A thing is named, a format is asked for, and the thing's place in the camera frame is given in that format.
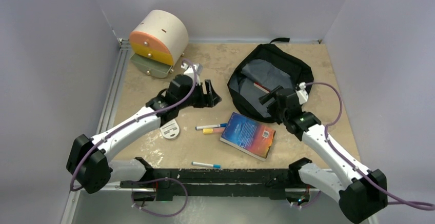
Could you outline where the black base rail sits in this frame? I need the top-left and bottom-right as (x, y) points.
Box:
(120, 168), (308, 201)

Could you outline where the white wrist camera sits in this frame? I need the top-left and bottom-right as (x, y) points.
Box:
(181, 62), (203, 85)
(295, 82), (309, 105)

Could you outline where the cream round drawer cabinet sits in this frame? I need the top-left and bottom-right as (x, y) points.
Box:
(129, 10), (189, 78)

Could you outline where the white oval label card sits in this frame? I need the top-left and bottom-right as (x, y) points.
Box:
(160, 119), (180, 140)

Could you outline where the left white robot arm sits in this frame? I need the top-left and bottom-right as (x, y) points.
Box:
(66, 75), (222, 194)

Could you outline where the white marker blue cap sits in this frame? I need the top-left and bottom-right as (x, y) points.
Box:
(195, 123), (227, 130)

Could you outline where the black student backpack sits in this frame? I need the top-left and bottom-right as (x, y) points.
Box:
(227, 37), (314, 123)

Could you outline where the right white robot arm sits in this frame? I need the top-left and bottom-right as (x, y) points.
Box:
(259, 83), (388, 223)

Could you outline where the blue orange book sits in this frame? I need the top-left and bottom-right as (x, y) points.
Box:
(220, 112), (276, 161)

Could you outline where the red colourful booklet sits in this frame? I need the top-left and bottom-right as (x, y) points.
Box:
(253, 82), (270, 93)

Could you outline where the white marker lying lower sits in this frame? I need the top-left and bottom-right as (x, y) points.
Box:
(191, 161), (221, 169)

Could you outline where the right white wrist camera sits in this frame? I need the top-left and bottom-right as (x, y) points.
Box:
(295, 82), (309, 105)

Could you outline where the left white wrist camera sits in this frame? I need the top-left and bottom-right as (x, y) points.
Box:
(181, 62), (203, 85)

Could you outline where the yellow pink highlighter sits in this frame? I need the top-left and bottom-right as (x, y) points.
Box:
(203, 127), (225, 134)

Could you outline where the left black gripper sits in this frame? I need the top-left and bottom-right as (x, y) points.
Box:
(177, 79), (221, 110)

